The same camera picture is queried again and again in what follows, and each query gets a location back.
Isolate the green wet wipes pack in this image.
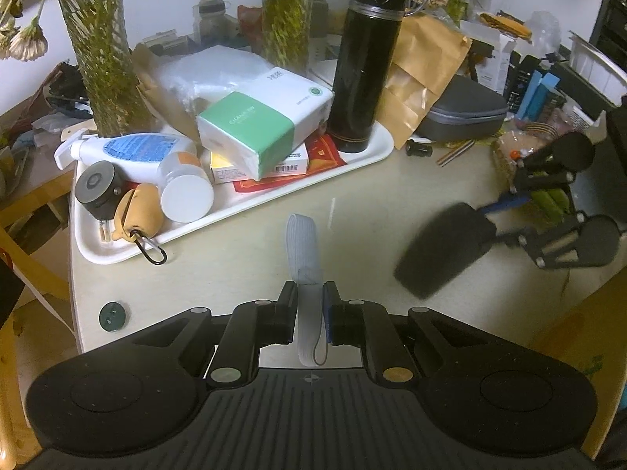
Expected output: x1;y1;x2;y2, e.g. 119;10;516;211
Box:
525;188;573;224

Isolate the brown cardboard box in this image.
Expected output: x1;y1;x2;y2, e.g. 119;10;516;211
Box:
529;286;626;458

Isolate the grey zippered hard case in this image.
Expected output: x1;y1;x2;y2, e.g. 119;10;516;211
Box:
415;74;508;143

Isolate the dark green round cap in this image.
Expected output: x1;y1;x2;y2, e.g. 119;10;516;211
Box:
99;301;127;332

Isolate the white pill bottle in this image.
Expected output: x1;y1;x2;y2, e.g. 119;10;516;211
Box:
157;152;215;223

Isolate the tan silicone pouch with carabiner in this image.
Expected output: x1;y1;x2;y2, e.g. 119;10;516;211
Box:
112;184;168;265

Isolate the brown paper bag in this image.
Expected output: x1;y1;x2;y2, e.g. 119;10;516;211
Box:
376;13;472;150

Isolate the white plastic tray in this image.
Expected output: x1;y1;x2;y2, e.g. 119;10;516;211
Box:
70;123;394;265

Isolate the red packet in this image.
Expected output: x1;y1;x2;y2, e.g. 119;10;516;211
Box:
233;135;346;193

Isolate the green white tissue box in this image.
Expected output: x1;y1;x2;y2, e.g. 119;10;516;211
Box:
197;67;334;181

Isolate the white blue spray bottle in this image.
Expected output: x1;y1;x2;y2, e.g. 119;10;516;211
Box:
54;132;197;184

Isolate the black thermos bottle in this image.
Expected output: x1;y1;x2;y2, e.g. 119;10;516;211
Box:
327;0;406;153

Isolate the wooden chair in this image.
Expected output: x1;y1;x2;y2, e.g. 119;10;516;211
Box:
1;170;73;469

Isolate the glass vase with bamboo middle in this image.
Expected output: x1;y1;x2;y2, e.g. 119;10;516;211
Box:
261;0;314;74

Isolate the glass vase with bamboo left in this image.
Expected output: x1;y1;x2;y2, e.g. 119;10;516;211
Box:
57;0;156;138

